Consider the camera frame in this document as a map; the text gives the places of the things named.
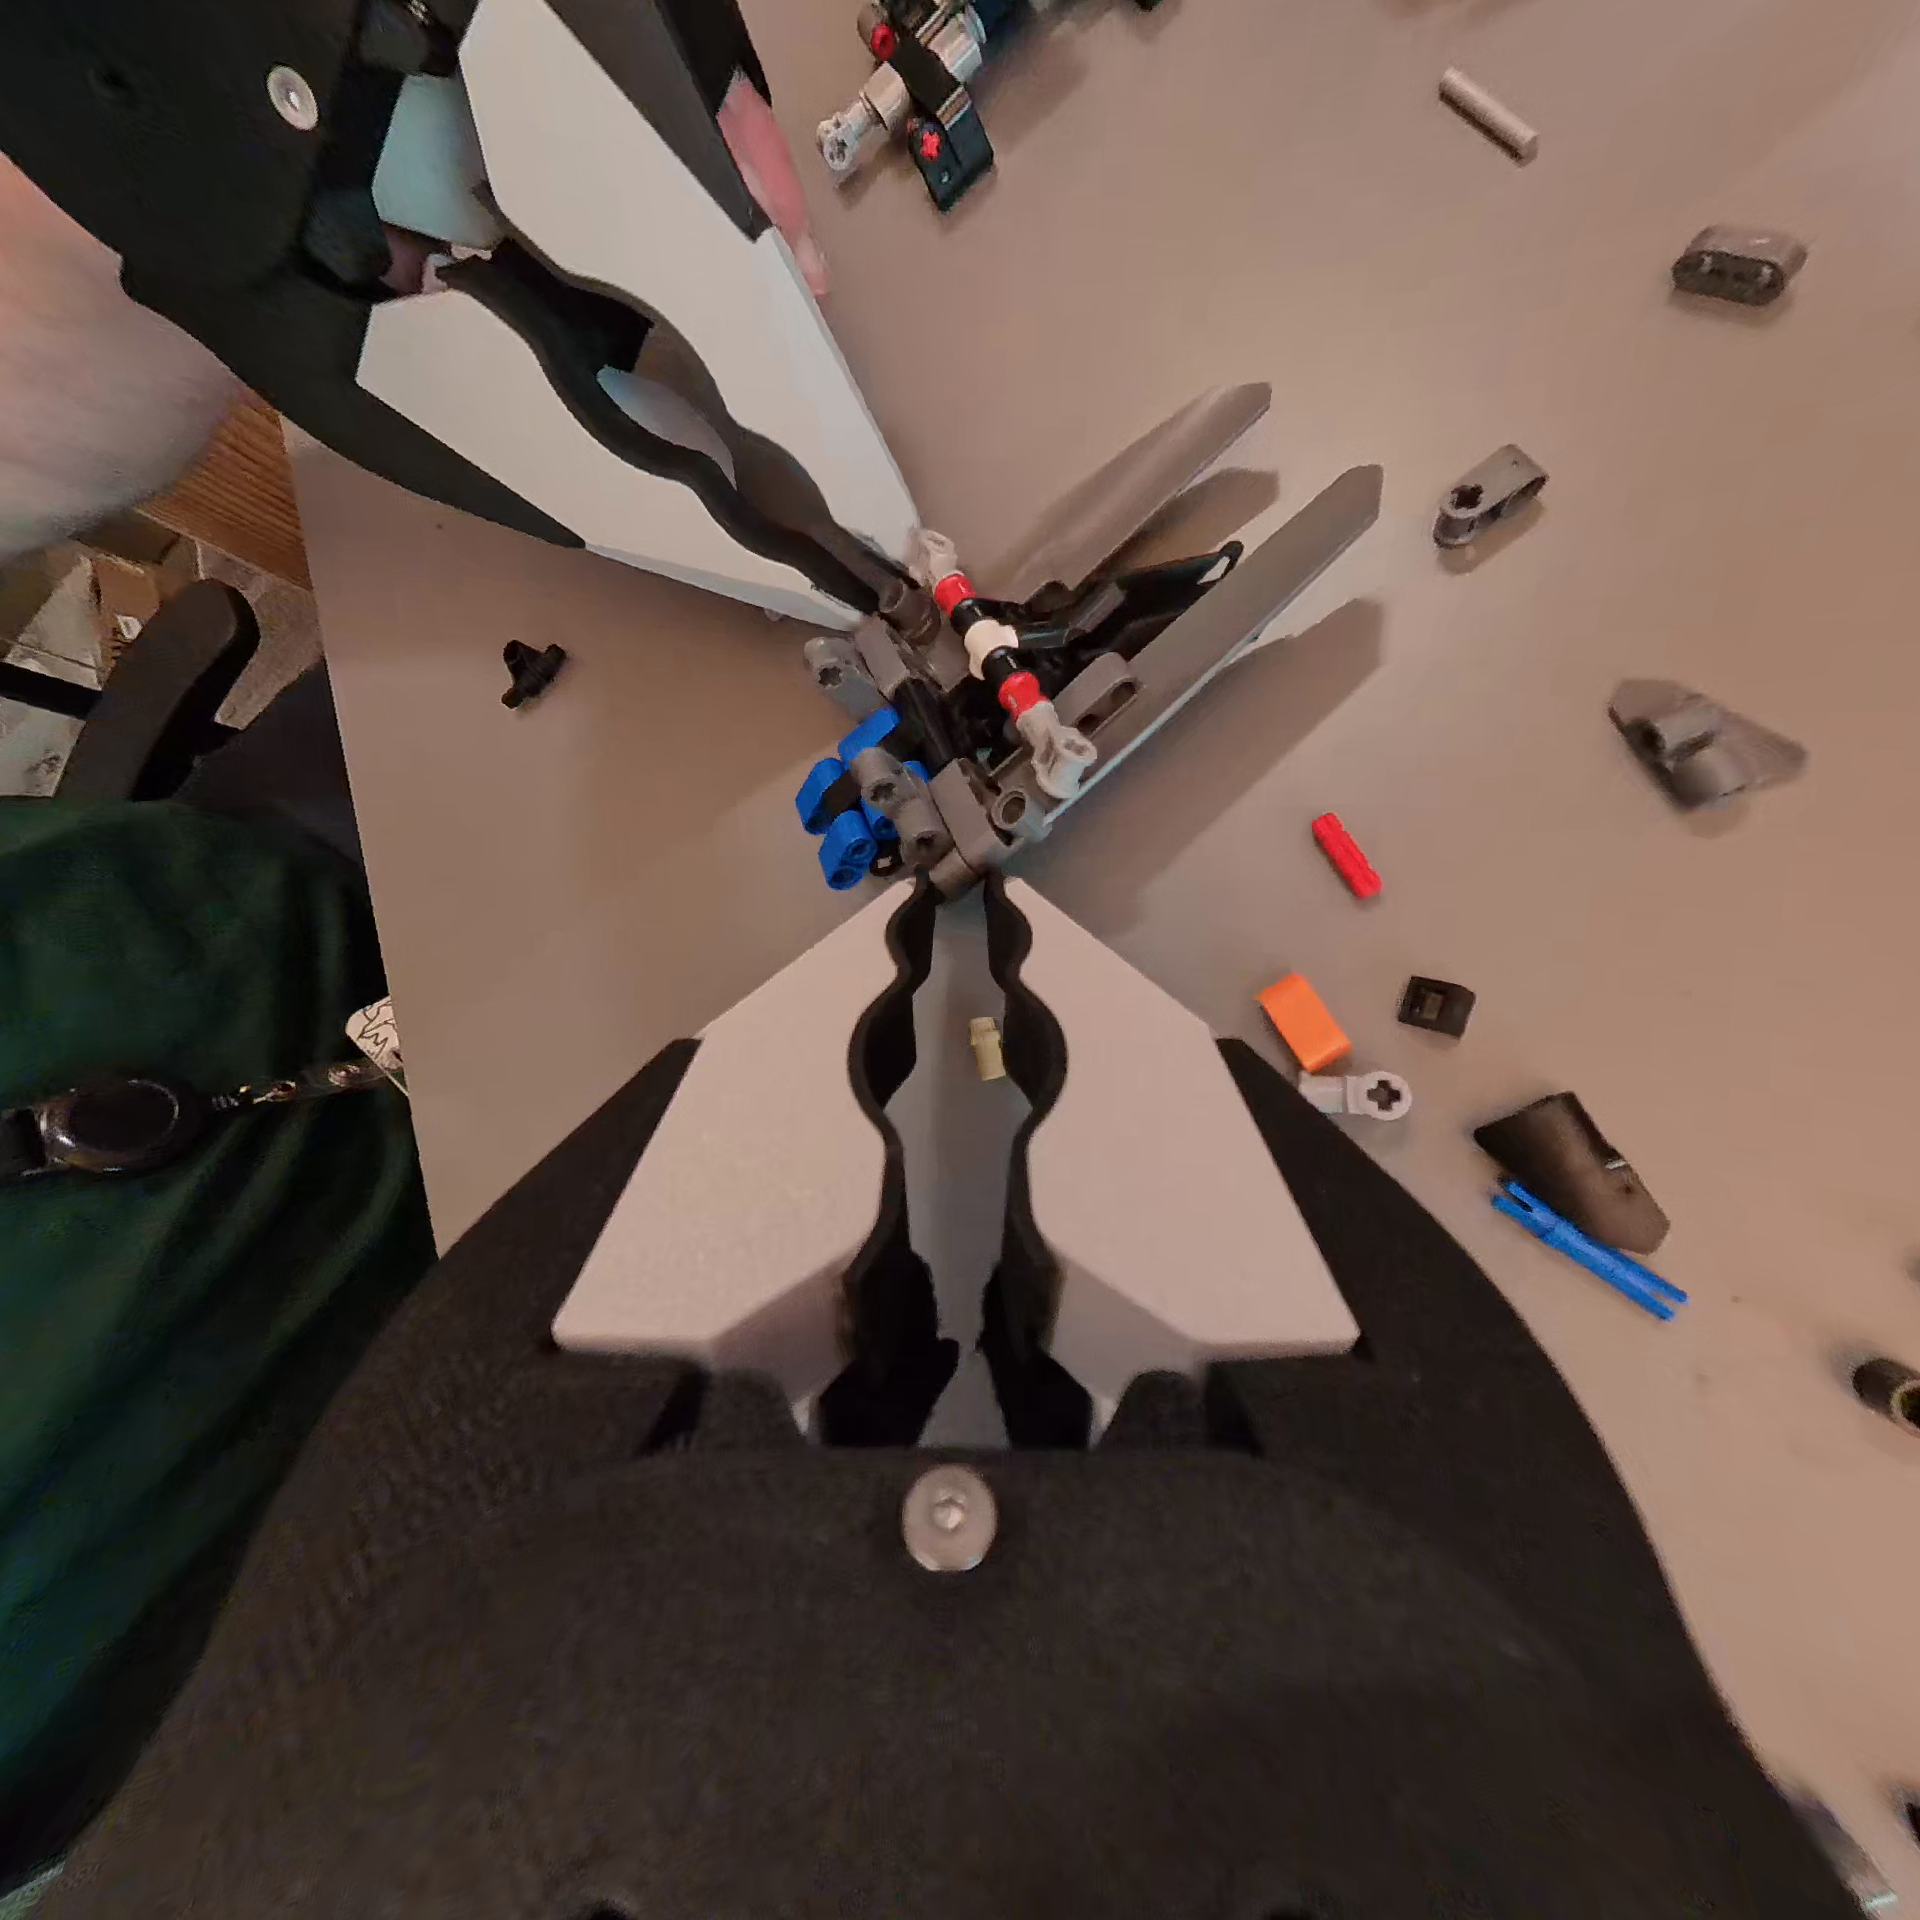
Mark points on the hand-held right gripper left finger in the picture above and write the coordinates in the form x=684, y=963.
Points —
x=720, y=1200

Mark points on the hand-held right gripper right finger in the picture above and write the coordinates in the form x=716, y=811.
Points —
x=1185, y=1200

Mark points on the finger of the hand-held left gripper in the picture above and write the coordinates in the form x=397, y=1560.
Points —
x=480, y=404
x=629, y=180

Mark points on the light grey lego axle connector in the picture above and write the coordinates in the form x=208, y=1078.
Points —
x=1358, y=1095

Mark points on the grey winged lego assembly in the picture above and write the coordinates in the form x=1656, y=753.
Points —
x=1079, y=622

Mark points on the orange lego curved brick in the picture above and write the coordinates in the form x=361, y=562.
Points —
x=1302, y=1020

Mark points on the tan lego pin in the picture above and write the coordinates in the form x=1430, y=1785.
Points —
x=983, y=1046

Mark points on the black lego T connector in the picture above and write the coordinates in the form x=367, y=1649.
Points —
x=532, y=672

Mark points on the small black square lego piece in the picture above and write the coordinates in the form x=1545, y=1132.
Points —
x=1436, y=1006

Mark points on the red lego pin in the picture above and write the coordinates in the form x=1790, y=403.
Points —
x=1347, y=855

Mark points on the blue lego long pin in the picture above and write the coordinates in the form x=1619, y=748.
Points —
x=1590, y=1252

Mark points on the dark grey curved lego connector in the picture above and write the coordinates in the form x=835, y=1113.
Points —
x=1695, y=742

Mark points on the black lego pin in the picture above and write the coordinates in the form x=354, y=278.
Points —
x=1890, y=1395

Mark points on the dark grey lego axle connector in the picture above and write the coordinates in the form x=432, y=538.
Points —
x=1484, y=495

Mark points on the short light grey lego axle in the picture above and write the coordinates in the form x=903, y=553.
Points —
x=1488, y=113

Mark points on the dark grey lego beam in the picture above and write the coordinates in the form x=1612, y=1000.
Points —
x=1740, y=267

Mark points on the person's left hand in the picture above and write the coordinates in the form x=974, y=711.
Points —
x=779, y=195

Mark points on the dark grey curved panel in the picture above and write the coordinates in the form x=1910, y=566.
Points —
x=1575, y=1163

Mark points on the black office chair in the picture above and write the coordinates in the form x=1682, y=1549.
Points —
x=165, y=660

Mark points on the black badge reel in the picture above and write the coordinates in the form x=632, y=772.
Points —
x=113, y=1124

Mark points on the small black lego frame assembly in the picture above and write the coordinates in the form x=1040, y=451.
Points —
x=948, y=150

